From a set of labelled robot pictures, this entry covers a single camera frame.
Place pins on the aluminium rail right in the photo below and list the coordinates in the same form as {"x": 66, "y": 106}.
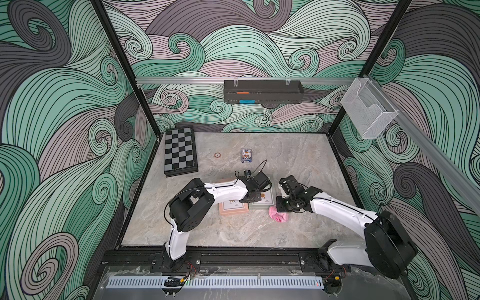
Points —
{"x": 413, "y": 119}

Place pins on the clear acrylic wall box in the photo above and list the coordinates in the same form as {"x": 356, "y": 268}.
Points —
{"x": 368, "y": 107}

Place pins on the blue playing cards box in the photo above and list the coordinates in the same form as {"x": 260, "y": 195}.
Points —
{"x": 246, "y": 155}

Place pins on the aluminium rail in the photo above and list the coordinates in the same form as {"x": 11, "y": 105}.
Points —
{"x": 413, "y": 119}
{"x": 220, "y": 80}

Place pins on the black corner frame post right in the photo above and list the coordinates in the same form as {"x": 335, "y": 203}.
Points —
{"x": 378, "y": 49}

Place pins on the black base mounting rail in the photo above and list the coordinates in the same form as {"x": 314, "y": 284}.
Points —
{"x": 206, "y": 259}

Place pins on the green picture frame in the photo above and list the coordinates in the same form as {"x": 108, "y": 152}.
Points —
{"x": 267, "y": 199}

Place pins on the aluminium rail back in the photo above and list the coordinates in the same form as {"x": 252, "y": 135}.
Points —
{"x": 220, "y": 80}

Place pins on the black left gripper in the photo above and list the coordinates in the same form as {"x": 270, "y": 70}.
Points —
{"x": 258, "y": 197}

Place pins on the pink picture frame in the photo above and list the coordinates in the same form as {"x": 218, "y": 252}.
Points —
{"x": 233, "y": 207}

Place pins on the black corner frame post left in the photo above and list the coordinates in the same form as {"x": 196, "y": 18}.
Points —
{"x": 113, "y": 38}

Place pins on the white slotted cable duct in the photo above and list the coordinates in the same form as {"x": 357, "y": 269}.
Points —
{"x": 220, "y": 282}

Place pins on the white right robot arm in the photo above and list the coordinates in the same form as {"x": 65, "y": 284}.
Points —
{"x": 386, "y": 247}

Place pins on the pink cloth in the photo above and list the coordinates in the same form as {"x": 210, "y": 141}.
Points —
{"x": 280, "y": 217}

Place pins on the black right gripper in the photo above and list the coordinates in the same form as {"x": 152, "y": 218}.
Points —
{"x": 291, "y": 189}

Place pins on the black corner frame post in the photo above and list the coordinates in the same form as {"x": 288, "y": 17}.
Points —
{"x": 113, "y": 38}
{"x": 378, "y": 49}

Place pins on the black wall shelf tray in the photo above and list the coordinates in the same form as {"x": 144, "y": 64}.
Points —
{"x": 263, "y": 92}

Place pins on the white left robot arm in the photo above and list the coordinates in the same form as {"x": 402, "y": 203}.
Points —
{"x": 186, "y": 210}

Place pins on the black white chessboard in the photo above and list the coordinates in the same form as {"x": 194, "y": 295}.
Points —
{"x": 180, "y": 156}

